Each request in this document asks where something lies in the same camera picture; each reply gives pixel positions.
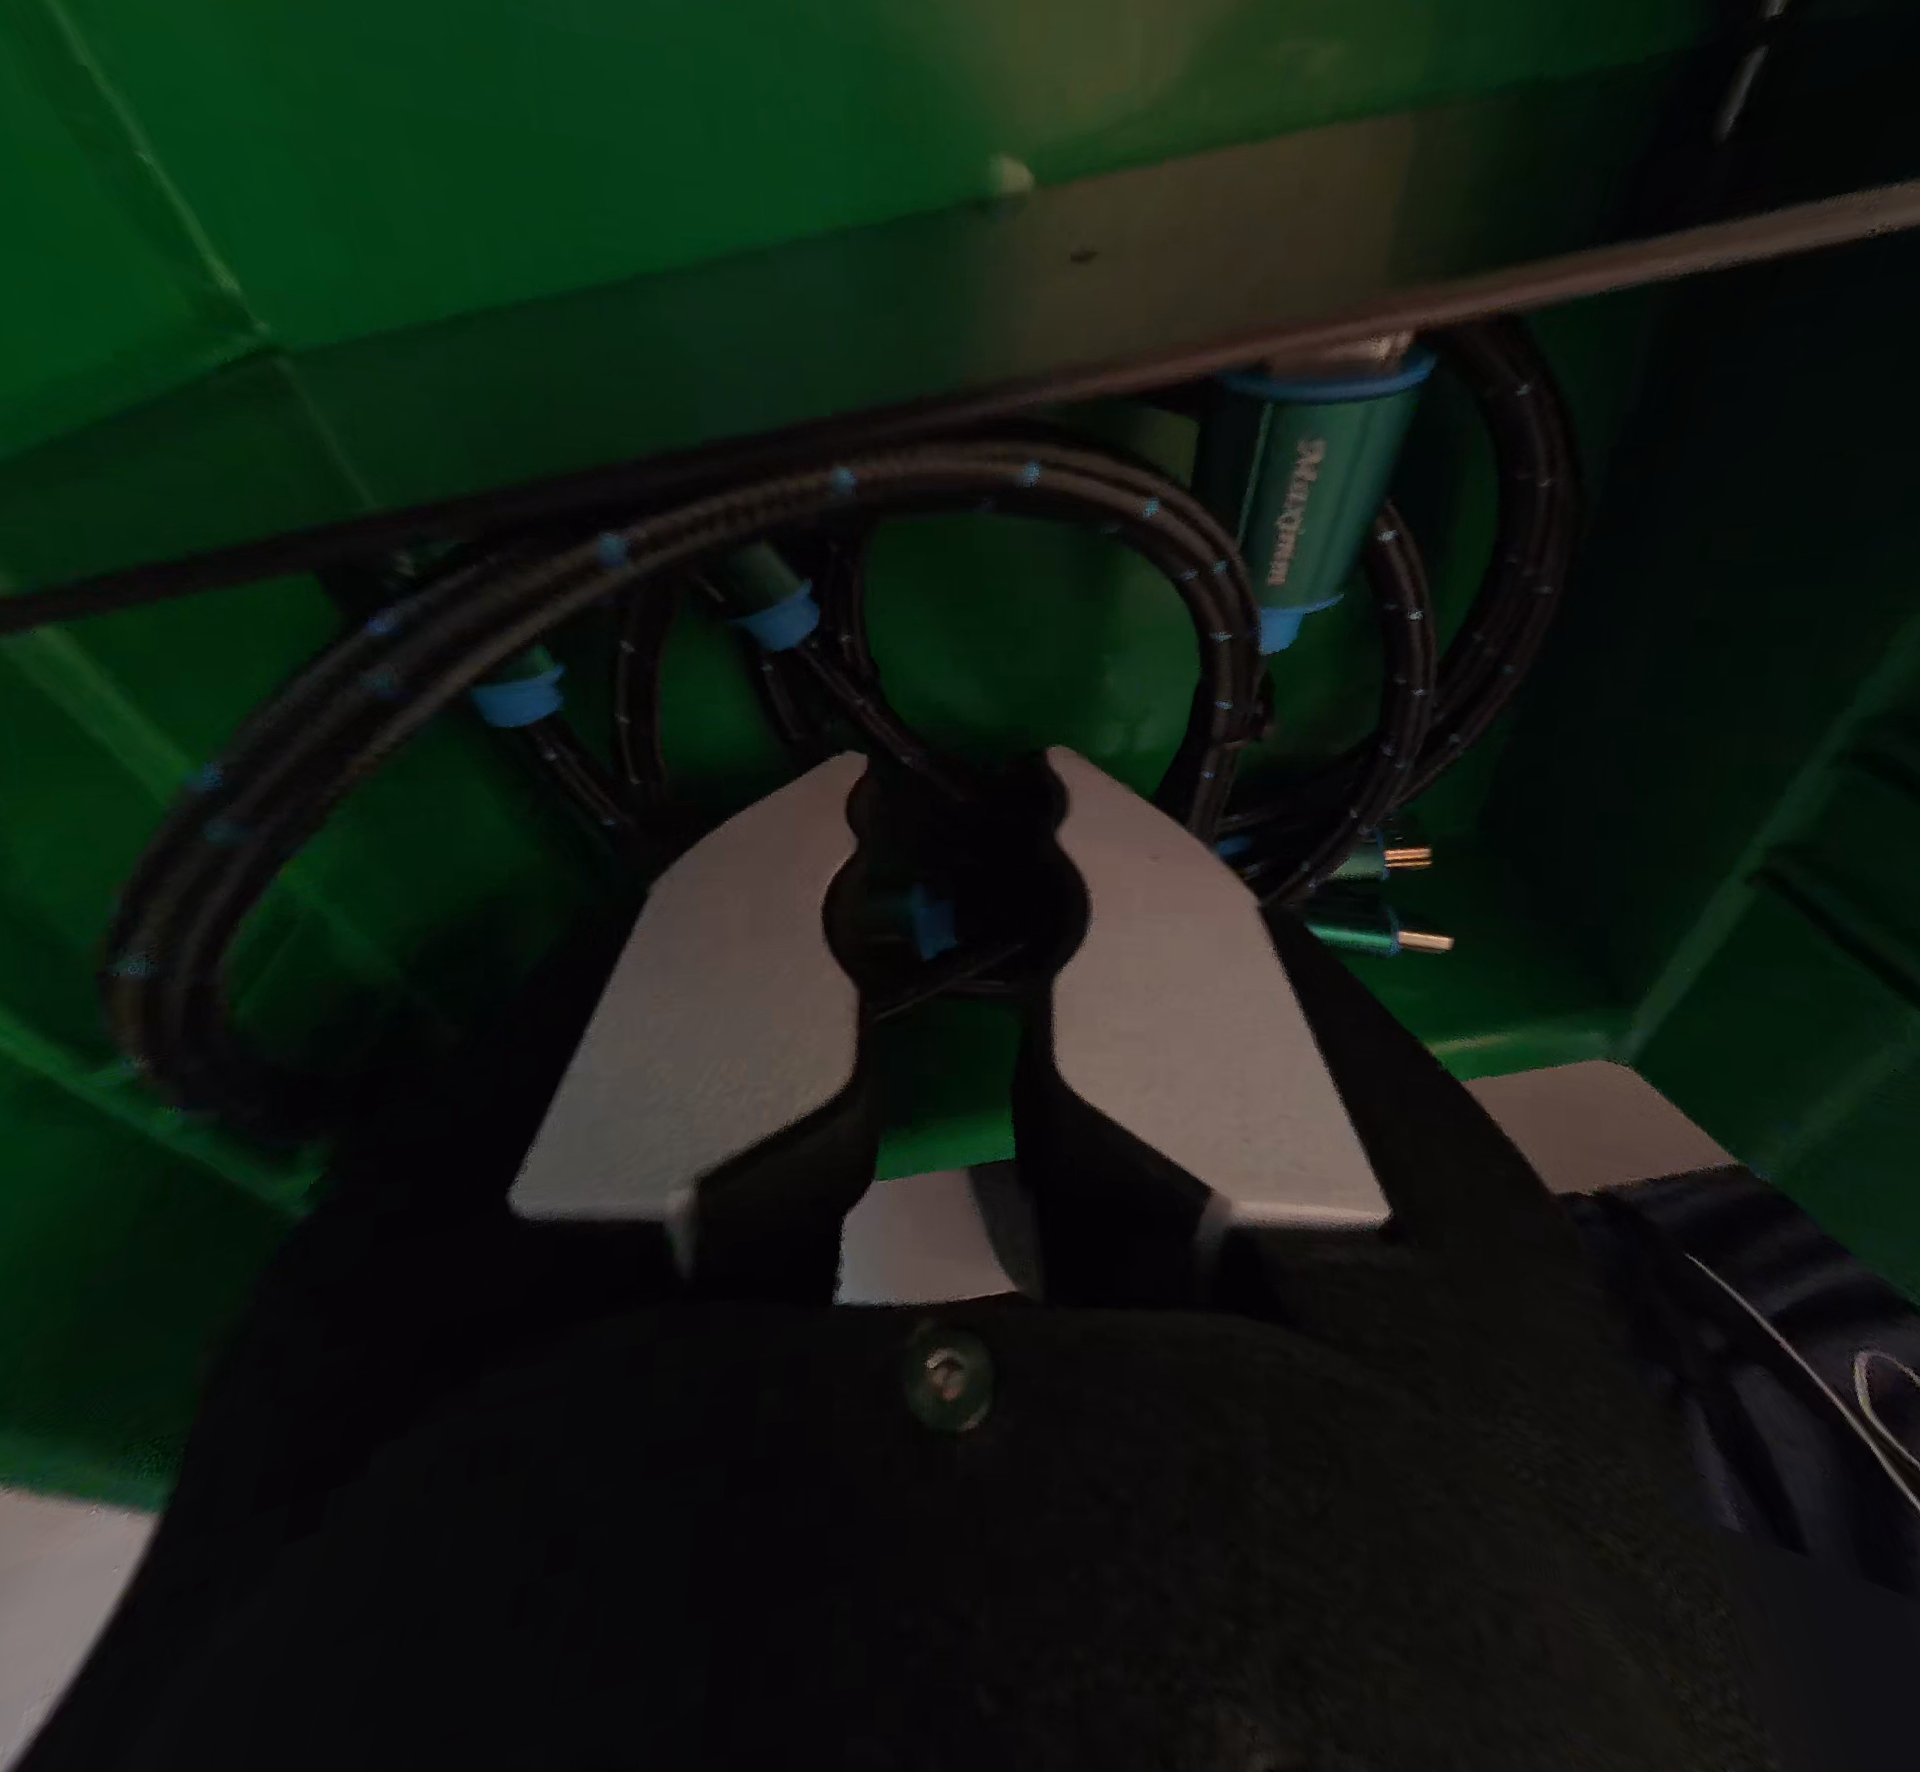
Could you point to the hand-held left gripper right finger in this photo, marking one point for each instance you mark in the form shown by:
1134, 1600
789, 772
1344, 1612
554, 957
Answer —
1200, 1055

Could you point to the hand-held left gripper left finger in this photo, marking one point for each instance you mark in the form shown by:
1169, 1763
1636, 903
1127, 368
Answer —
706, 1055

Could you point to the green plastic bin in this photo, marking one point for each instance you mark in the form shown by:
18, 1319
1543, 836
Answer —
452, 64

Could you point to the black flat panel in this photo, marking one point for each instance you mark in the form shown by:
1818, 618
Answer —
899, 333

